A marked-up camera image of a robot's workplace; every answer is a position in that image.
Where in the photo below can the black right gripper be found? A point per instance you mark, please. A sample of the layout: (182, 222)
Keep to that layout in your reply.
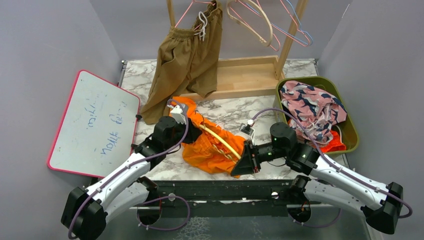
(245, 165)

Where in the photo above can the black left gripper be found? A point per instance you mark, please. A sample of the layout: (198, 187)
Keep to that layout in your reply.
(192, 132)

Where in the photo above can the pink shark print shorts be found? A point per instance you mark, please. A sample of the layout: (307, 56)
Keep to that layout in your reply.
(317, 111)

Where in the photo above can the red orange shorts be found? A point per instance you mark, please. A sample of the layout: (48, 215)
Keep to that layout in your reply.
(335, 144)

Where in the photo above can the pink wire hanger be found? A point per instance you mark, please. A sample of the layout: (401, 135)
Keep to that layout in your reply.
(295, 32)
(265, 35)
(193, 2)

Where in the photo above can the beige wooden hanger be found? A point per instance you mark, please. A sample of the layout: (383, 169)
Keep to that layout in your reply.
(248, 15)

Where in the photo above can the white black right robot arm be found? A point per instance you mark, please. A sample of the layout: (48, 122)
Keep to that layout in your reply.
(321, 179)

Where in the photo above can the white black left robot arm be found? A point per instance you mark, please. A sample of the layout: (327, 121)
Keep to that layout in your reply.
(119, 185)

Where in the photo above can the tan brown shorts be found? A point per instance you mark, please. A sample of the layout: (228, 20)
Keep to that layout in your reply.
(187, 60)

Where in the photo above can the wooden clothes rack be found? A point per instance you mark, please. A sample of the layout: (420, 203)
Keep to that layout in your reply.
(247, 76)

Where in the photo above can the pink framed whiteboard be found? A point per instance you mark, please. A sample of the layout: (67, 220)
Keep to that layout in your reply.
(97, 128)

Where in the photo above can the olive green plastic basket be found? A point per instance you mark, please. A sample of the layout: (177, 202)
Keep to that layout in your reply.
(347, 130)

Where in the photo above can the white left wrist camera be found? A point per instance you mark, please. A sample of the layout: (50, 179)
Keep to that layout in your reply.
(178, 113)

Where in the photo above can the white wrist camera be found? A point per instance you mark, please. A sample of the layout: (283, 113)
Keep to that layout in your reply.
(247, 129)
(178, 113)

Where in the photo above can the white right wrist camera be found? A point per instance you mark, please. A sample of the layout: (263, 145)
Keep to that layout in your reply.
(247, 129)

